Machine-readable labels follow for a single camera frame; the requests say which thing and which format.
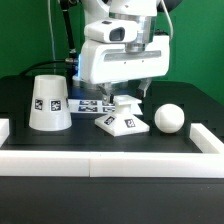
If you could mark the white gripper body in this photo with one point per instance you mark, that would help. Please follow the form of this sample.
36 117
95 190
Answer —
104 63

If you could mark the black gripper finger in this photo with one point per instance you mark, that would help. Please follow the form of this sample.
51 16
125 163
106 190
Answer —
107 95
141 91

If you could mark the white lamp base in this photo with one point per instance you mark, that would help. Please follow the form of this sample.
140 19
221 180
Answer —
122 121

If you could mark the white lamp bulb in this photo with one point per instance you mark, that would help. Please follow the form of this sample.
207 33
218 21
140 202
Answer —
169 118

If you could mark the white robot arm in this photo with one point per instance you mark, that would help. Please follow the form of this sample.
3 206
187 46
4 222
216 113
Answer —
122 43

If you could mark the white lamp shade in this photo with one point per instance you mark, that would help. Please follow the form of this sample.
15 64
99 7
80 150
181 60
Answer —
50 107

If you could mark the white marker sheet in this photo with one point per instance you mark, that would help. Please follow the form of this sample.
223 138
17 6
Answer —
97 106

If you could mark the white right fence bar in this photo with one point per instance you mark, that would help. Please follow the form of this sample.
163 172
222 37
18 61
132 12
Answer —
205 140

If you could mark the white fence bar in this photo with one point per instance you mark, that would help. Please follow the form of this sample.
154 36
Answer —
4 130
205 140
102 164

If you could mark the white left fence bar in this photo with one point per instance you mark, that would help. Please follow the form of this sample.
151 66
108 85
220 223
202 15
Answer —
4 130

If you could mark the white front fence bar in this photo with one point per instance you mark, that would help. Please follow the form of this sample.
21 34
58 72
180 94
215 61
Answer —
102 164

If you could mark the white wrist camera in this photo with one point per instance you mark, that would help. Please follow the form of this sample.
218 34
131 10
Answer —
111 31

